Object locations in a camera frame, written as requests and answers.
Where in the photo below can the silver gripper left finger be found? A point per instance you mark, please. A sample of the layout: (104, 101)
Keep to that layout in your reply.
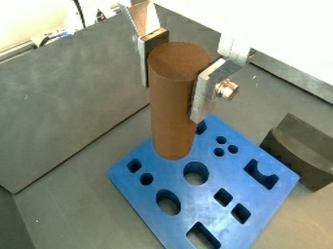
(149, 34)

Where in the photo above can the dark grey curved block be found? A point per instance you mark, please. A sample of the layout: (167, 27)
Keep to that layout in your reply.
(304, 148)

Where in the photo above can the blue shape-sorter board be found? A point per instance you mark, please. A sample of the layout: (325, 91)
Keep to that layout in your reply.
(221, 192)

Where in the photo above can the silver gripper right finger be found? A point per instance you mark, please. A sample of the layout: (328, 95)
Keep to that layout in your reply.
(213, 83)

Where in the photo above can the brown round cylinder peg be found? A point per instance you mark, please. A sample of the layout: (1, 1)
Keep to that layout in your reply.
(174, 64)

